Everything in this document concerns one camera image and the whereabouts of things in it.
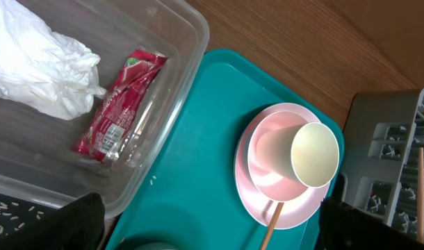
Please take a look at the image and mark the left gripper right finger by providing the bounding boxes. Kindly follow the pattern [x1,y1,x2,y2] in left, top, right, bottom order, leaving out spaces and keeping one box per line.
[316,197,424,250]

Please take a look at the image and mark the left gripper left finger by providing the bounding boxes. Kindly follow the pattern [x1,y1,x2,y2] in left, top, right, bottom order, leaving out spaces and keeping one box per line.
[0,192,105,250]

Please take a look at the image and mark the white rice leftovers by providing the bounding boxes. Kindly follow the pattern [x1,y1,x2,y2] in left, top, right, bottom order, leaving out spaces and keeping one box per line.
[0,197,46,243]

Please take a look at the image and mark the wooden chopstick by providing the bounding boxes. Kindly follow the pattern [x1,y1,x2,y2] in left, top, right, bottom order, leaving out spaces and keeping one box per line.
[417,147,424,244]
[259,203,284,250]

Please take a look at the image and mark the pale green paper cup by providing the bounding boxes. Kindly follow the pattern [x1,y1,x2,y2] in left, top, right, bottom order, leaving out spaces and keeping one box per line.
[255,122,340,188]

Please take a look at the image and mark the red snack wrapper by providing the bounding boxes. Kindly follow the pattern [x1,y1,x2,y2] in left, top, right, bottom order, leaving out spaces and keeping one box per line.
[74,49,168,161]

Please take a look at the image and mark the white napkin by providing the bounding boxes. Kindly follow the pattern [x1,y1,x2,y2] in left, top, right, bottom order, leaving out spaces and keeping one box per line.
[0,0,106,120]

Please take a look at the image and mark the grey dishwasher rack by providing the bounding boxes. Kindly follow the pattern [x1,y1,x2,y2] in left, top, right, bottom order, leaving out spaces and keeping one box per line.
[340,88,424,238]

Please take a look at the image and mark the large pink plate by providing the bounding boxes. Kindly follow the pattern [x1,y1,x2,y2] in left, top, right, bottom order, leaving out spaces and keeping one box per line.
[234,103,329,229]

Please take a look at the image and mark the black plastic tray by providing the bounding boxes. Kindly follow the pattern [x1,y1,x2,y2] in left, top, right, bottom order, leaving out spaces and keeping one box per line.
[0,190,60,244]

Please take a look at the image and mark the small pink plate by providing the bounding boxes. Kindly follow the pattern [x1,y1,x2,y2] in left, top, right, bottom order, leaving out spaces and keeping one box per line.
[247,111,308,202]

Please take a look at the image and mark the clear plastic storage bin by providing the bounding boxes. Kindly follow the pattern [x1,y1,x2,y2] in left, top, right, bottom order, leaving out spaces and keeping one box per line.
[0,0,209,218]

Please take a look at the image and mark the teal serving tray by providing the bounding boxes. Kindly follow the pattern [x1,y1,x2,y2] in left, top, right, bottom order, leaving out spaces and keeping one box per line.
[104,48,345,250]

